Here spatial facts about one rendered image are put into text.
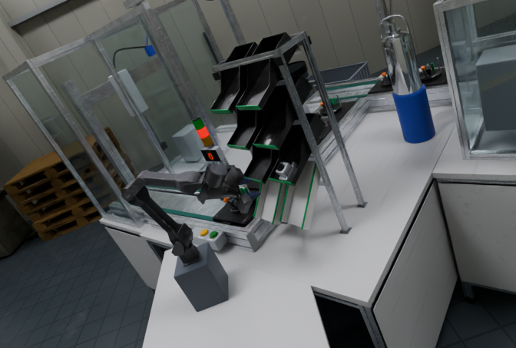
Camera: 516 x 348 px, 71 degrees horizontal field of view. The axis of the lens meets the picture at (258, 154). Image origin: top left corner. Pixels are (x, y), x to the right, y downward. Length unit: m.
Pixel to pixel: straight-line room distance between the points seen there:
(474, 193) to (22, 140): 6.12
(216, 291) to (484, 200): 1.19
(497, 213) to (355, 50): 4.39
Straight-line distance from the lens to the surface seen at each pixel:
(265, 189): 1.63
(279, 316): 1.41
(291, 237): 1.68
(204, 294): 1.54
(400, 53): 1.87
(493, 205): 1.86
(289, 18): 5.63
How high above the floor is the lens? 1.87
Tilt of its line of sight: 23 degrees down
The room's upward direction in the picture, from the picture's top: 25 degrees counter-clockwise
